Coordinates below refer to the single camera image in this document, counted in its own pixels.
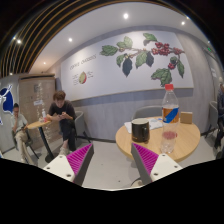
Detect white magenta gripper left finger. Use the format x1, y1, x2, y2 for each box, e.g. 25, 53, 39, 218
44, 143, 94, 186

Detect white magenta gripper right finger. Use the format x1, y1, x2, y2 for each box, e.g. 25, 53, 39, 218
131, 143, 182, 185

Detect small round side table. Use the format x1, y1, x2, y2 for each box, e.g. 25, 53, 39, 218
28, 121, 55, 163

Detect grey chair of black-shirt man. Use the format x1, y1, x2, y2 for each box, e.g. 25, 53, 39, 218
74, 111, 90, 142

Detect black mug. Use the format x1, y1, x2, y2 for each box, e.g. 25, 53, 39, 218
131, 118, 150, 142

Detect white paper sheets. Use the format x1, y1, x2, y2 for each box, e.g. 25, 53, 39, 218
124, 118, 162, 133

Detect round wooden table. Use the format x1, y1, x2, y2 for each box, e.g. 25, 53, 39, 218
115, 123, 200, 162

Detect black chair of light-clothes man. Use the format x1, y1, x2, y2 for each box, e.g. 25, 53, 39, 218
11, 129, 39, 159

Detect grey armchair behind table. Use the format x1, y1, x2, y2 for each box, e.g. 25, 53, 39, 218
132, 106, 162, 119

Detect man in black shirt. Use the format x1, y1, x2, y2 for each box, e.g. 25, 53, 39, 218
47, 90, 76, 155

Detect small brown cardboard box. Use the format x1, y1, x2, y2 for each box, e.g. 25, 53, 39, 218
180, 112, 193, 124

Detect clear plastic bottle red cap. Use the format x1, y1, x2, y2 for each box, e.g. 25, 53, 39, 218
161, 84, 179, 153

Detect small bottle on side table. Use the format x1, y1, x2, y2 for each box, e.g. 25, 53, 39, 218
42, 109, 46, 122

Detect man in light clothes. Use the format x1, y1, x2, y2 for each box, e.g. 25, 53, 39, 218
10, 103, 34, 165

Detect person at right edge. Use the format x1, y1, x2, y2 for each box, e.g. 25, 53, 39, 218
214, 77, 224, 149

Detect grey chair at right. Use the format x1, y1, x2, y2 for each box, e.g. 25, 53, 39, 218
205, 101, 218, 136

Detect coffee plant wall mural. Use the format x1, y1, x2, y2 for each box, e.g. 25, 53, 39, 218
100, 33, 185, 87

